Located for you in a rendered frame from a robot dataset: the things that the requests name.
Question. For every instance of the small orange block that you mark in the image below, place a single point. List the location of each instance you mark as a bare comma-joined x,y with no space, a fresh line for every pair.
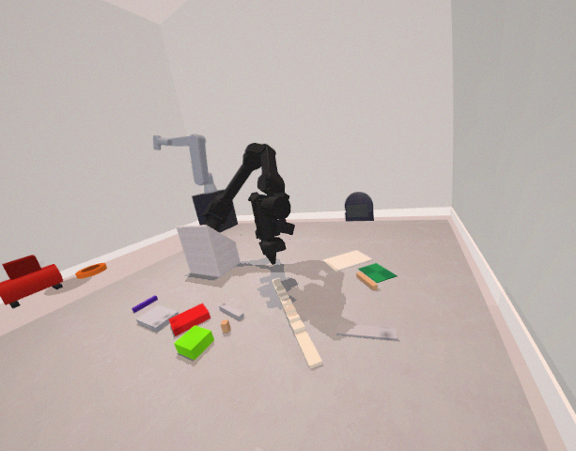
225,326

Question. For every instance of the purple flat bar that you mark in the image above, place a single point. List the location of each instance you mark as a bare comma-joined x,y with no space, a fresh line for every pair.
145,303

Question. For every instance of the red rectangular block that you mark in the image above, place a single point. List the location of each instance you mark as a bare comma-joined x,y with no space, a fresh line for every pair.
185,321

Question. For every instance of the bright green block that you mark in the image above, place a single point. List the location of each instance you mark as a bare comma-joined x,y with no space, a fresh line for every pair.
194,342

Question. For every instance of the green flat rectangular block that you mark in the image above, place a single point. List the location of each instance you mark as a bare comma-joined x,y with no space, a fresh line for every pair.
377,272

